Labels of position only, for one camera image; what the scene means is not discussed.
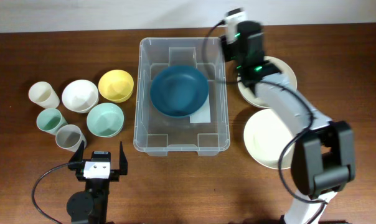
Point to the yellow small bowl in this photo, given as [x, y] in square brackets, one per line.
[116, 86]

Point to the cream bowl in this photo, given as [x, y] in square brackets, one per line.
[287, 72]
[265, 136]

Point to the white small bowl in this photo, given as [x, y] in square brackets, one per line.
[80, 96]

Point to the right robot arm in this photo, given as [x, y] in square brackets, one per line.
[323, 159]

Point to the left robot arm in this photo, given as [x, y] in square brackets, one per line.
[90, 205]

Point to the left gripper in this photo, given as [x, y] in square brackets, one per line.
[76, 162]

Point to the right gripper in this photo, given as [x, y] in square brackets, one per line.
[224, 39]

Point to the cream cup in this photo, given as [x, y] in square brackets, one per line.
[42, 94]

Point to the mint green cup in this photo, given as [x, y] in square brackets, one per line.
[50, 121]

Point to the clear plastic storage bin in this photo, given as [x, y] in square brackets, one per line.
[157, 134]

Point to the mint green small bowl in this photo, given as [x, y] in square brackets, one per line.
[105, 120]

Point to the grey cup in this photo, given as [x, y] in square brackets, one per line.
[70, 137]

